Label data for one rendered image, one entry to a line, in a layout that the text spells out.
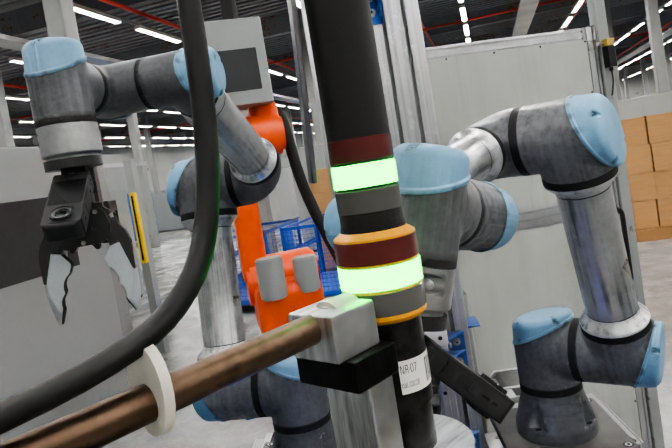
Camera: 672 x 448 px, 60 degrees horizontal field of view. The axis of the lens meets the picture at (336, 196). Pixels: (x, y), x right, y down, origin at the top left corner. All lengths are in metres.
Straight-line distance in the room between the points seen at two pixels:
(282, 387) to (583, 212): 0.63
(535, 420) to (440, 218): 0.77
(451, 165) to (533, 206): 1.90
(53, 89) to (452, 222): 0.52
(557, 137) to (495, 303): 1.50
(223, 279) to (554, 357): 0.65
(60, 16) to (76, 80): 6.66
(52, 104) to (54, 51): 0.07
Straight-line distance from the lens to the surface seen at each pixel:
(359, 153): 0.29
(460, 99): 2.30
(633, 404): 2.83
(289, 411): 1.18
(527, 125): 0.96
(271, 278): 4.21
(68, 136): 0.81
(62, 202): 0.77
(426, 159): 0.52
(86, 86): 0.83
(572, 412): 1.23
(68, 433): 0.21
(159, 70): 0.86
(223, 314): 1.20
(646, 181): 8.55
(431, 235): 0.52
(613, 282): 1.07
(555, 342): 1.17
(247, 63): 4.36
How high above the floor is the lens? 1.62
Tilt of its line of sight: 3 degrees down
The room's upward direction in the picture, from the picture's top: 9 degrees counter-clockwise
